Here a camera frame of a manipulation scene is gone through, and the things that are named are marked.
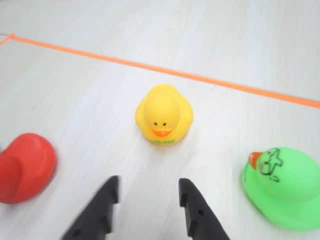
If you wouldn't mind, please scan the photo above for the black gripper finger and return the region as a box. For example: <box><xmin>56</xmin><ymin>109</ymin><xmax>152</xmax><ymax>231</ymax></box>
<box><xmin>61</xmin><ymin>174</ymin><xmax>120</xmax><ymax>240</ymax></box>
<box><xmin>178</xmin><ymin>177</ymin><xmax>231</xmax><ymax>240</ymax></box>

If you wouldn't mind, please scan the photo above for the yellow rubber duck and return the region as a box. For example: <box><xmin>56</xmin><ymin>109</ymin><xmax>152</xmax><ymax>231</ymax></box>
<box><xmin>135</xmin><ymin>84</ymin><xmax>195</xmax><ymax>146</ymax></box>

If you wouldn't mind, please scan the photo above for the red rubber duck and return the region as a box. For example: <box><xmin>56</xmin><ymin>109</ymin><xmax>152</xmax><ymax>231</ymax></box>
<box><xmin>0</xmin><ymin>132</ymin><xmax>58</xmax><ymax>205</ymax></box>

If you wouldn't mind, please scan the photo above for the green rubber duck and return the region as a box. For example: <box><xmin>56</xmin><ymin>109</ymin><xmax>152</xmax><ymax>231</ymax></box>
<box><xmin>241</xmin><ymin>146</ymin><xmax>320</xmax><ymax>232</ymax></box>

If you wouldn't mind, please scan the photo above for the orange tape strip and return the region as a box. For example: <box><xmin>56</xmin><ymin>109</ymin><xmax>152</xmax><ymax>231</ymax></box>
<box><xmin>9</xmin><ymin>34</ymin><xmax>320</xmax><ymax>110</ymax></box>
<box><xmin>0</xmin><ymin>33</ymin><xmax>16</xmax><ymax>48</ymax></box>

